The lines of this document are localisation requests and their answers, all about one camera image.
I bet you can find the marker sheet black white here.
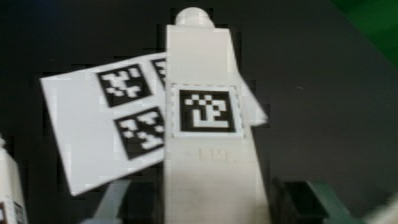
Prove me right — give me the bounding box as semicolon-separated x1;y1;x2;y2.
41;53;265;195

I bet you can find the white leg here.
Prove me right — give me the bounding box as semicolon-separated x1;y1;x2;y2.
164;7;272;224
0;137;29;224

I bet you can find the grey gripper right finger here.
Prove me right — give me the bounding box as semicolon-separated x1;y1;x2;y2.
271;179;366;224

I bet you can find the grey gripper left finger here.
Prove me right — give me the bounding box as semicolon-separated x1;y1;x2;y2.
79;180;162;224

